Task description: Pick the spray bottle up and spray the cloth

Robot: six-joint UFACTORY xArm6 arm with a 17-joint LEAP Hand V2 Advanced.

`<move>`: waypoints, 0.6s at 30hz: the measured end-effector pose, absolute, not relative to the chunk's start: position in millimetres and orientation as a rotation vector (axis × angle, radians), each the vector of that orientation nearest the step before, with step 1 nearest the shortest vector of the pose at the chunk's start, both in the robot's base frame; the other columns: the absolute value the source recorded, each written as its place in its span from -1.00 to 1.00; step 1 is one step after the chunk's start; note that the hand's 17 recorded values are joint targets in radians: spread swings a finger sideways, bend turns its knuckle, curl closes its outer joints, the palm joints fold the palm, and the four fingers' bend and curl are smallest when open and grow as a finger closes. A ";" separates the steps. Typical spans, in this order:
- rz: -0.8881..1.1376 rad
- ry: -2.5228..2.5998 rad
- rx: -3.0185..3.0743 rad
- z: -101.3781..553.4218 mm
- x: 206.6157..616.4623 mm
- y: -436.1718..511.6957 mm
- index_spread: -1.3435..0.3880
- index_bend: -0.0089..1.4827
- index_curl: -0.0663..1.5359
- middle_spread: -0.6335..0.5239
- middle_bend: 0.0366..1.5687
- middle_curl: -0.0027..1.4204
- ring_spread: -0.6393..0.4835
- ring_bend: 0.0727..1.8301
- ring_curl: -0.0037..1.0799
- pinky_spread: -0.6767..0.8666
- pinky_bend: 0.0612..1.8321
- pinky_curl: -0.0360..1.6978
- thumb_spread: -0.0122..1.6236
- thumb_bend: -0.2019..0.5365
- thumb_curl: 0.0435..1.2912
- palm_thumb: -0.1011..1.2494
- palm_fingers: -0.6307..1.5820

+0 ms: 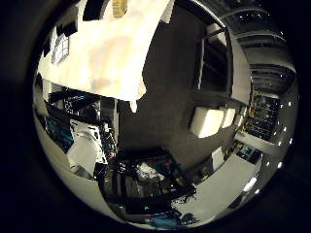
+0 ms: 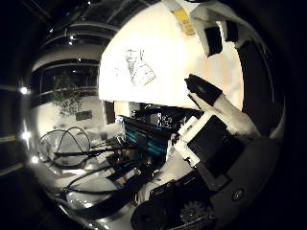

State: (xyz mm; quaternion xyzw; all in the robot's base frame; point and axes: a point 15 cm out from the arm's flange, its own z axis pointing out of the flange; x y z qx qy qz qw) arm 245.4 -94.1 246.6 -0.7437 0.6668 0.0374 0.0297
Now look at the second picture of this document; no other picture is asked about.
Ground black looped cable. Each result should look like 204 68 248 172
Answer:
37 126 129 169

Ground black box blue panel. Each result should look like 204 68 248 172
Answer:
123 116 171 158

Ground white cloth blue lines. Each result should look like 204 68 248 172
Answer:
124 47 157 87

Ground white spray bottle yellow label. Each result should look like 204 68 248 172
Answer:
166 0 197 36

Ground green leafy plant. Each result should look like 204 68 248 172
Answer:
51 75 86 117

